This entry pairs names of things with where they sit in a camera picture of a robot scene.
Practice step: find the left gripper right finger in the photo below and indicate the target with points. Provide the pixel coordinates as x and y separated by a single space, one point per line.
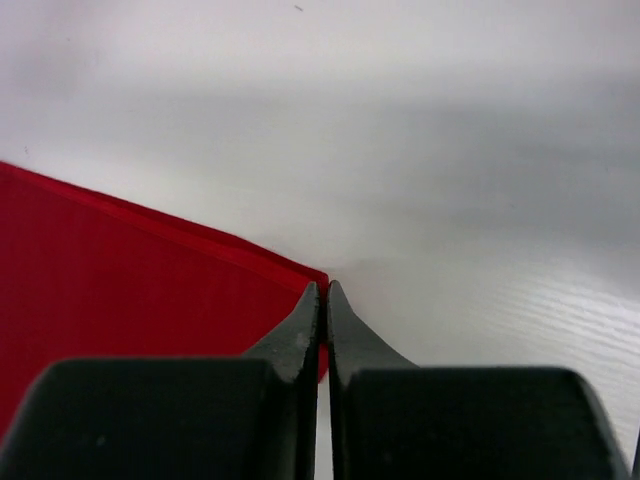
393 419

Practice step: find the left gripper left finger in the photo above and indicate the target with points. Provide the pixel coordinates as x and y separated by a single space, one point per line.
248 417

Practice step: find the red cloth napkin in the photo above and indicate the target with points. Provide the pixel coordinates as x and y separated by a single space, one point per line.
87 274

